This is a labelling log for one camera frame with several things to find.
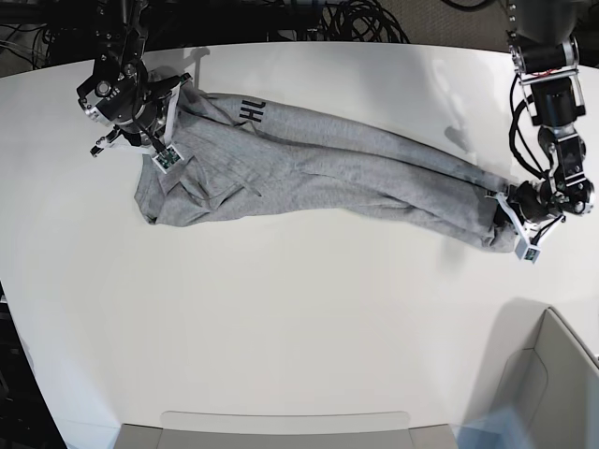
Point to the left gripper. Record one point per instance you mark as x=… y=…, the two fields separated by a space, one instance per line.
x=529 y=201

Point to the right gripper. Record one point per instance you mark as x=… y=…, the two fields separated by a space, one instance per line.
x=140 y=113

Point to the grey T-shirt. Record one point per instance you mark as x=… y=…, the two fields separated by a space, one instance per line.
x=246 y=156

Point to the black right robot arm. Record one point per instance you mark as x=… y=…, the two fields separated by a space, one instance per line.
x=121 y=39

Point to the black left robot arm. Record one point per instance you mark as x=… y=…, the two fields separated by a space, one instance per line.
x=545 y=54

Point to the grey bin at right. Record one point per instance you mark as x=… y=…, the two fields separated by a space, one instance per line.
x=548 y=395

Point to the grey bin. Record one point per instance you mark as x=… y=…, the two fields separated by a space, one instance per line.
x=354 y=430
x=548 y=395

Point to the blue translucent plastic sheet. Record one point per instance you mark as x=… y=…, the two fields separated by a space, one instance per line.
x=491 y=425

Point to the grey bin at bottom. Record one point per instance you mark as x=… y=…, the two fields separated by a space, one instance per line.
x=354 y=430

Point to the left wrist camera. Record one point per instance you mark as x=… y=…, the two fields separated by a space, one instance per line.
x=526 y=251

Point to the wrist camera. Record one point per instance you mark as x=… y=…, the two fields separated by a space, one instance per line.
x=167 y=159
x=526 y=251

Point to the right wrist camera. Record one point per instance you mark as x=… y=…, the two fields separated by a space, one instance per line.
x=167 y=159

